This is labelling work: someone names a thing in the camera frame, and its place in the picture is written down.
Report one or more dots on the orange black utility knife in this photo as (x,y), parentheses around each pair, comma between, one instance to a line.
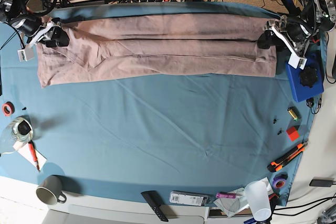
(284,160)

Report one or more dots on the red tape roll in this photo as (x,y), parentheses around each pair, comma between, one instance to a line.
(8,108)

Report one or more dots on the clear packaged item with barcode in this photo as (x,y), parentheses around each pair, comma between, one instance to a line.
(190,199)

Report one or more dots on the white paper note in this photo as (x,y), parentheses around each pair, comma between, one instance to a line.
(30,153)

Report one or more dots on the orange pen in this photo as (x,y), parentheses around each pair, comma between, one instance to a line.
(33,154)

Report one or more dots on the black remote control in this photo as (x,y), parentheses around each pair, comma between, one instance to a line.
(147,195)

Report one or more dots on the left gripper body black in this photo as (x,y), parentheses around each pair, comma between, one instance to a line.
(298,30)

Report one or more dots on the red cube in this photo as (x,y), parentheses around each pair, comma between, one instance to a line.
(293,133)

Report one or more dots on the grey ceramic mug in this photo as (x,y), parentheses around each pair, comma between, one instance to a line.
(50,191)

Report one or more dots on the purple tape roll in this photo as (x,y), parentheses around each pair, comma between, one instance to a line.
(280,181)

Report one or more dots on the blue table cloth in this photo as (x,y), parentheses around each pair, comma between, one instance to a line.
(115,139)

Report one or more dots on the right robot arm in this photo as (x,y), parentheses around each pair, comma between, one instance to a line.
(13,8)

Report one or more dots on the yellow green battery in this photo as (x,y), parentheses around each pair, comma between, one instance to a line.
(294,113)

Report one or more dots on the black star knob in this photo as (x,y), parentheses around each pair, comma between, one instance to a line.
(308,76)

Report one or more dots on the clear tape roll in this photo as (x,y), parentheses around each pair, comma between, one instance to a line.
(20,130)

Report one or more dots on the mauve pink T-shirt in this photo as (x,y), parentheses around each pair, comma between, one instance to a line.
(174,44)

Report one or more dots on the purple marker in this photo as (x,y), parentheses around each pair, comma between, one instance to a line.
(228,195)

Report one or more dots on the translucent plastic cup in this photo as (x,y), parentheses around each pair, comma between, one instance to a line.
(256,194)

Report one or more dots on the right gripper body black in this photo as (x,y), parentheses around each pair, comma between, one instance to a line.
(28,24)

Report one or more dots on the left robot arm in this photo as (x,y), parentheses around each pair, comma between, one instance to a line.
(317,13)

